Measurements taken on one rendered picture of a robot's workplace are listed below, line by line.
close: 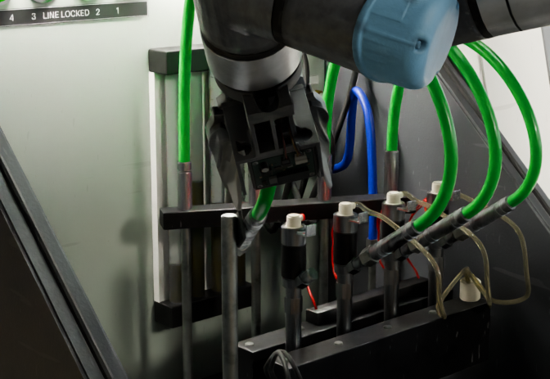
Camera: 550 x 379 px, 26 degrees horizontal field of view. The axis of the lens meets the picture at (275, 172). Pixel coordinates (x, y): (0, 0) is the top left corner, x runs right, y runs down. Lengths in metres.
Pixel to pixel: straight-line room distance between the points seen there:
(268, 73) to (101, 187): 0.63
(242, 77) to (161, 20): 0.62
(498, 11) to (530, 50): 0.74
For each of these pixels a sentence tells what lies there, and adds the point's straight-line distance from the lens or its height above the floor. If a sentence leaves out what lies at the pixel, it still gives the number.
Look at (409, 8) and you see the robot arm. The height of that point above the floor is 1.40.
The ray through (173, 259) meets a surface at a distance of 1.54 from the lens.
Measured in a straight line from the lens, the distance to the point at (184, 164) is 1.45.
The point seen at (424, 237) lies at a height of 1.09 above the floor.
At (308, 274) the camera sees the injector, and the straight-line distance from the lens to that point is 1.30.
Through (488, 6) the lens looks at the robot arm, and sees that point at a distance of 0.90.
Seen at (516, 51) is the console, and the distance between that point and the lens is 1.62.
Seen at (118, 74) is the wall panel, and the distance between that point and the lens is 1.48.
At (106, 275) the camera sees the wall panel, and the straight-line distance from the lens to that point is 1.53.
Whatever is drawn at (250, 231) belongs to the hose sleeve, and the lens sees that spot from 1.17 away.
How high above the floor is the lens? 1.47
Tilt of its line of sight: 13 degrees down
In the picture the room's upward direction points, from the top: straight up
